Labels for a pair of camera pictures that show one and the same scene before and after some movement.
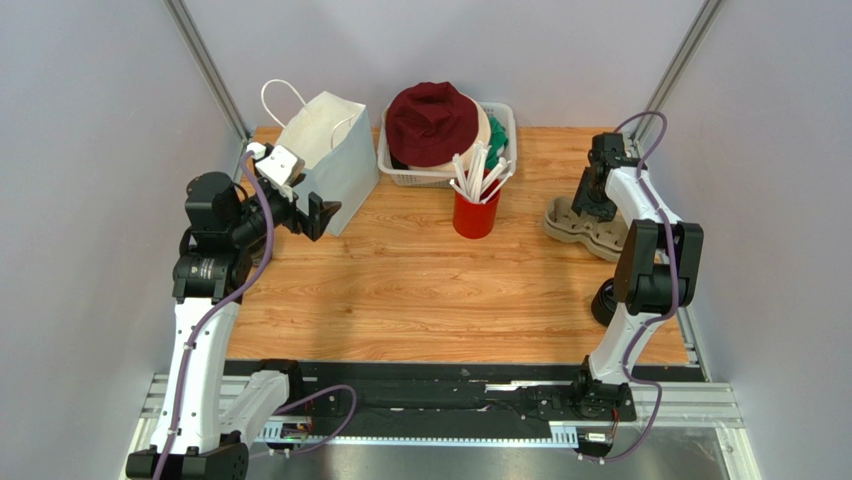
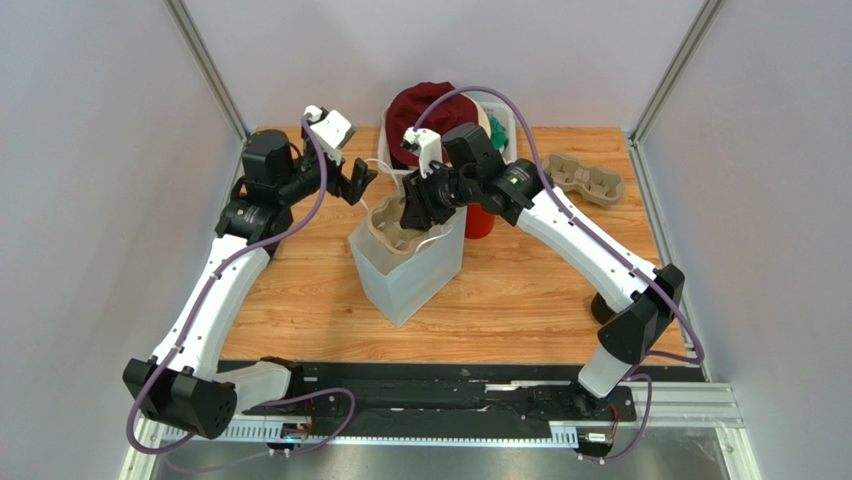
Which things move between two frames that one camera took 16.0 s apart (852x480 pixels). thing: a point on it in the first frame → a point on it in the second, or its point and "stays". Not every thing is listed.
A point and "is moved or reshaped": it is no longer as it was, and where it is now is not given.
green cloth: [498, 139] stays
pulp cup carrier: [610, 234] is moved or reshaped
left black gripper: [299, 212] → [341, 182]
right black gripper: [593, 197] → [426, 197]
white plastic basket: [503, 112] stays
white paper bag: [334, 140] → [402, 284]
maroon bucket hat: [431, 124] stays
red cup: [476, 219] stays
